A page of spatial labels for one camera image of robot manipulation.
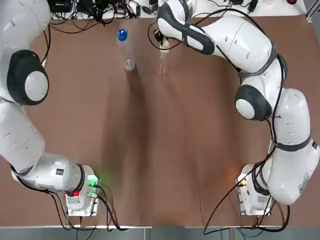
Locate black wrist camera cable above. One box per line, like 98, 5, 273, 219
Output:
147, 19, 181, 50

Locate black arm base cable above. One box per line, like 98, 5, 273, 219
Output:
203, 171, 293, 238
49, 183, 151, 231

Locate black cable with silver connector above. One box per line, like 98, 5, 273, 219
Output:
40, 22, 53, 69

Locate white side desk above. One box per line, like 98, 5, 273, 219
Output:
48, 0, 307, 20

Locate black box device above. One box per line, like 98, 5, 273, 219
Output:
49, 0, 74, 13

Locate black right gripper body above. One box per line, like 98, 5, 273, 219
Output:
152, 28, 165, 44

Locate thin black cable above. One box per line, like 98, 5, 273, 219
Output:
48, 16, 114, 35
72, 0, 157, 27

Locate aluminium frame profile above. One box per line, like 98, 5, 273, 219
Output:
305, 0, 320, 25

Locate black power adapter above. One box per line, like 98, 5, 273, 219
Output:
246, 0, 259, 14

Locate clear drink bottle blue cap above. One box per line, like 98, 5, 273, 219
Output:
116, 28, 137, 72

